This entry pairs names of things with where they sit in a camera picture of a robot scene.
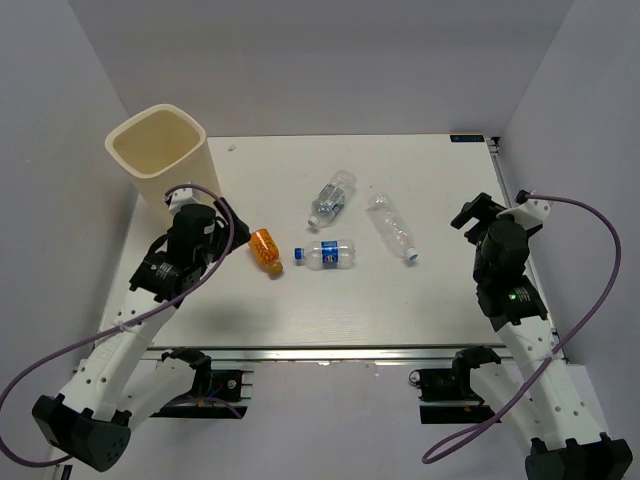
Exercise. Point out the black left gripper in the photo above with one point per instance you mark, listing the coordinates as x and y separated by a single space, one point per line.
244 234

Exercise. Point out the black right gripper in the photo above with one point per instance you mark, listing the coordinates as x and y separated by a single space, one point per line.
481 209

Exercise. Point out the orange plastic bottle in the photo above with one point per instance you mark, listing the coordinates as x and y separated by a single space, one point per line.
266 252

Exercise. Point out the clear bottle blue Pepsi label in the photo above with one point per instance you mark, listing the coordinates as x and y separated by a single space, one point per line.
326 255

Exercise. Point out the clear bottle blue cap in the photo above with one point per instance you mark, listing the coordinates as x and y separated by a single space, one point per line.
391 227

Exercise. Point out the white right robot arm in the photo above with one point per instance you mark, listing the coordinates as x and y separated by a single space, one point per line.
560 438

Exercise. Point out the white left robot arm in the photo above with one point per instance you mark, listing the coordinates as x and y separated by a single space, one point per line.
94 415

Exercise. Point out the cream plastic bin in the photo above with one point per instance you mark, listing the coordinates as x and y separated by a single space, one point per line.
159 148

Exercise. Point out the blue label sticker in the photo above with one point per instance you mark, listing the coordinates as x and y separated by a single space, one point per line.
467 138

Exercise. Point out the clear water bottle white cap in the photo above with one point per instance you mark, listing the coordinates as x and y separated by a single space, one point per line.
332 199

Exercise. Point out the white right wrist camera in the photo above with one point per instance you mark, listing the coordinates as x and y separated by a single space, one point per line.
530 213

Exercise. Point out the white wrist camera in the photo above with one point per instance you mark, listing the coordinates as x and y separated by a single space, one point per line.
181 200
530 213

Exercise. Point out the aluminium table frame rail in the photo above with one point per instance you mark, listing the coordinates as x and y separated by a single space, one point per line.
514 306

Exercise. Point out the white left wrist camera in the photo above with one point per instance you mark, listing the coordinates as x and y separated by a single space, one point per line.
181 200

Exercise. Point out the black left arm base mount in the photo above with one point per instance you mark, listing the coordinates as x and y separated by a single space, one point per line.
226 396

